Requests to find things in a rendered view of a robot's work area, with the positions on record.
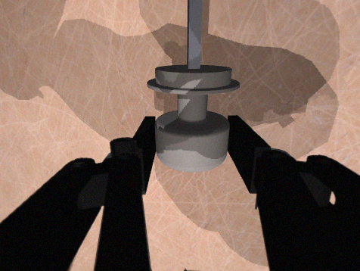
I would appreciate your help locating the grey door knob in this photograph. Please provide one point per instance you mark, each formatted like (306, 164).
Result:
(192, 139)

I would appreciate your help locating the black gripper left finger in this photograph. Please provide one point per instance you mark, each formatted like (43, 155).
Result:
(46, 231)

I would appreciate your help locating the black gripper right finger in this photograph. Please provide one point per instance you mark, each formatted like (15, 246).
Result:
(299, 223)

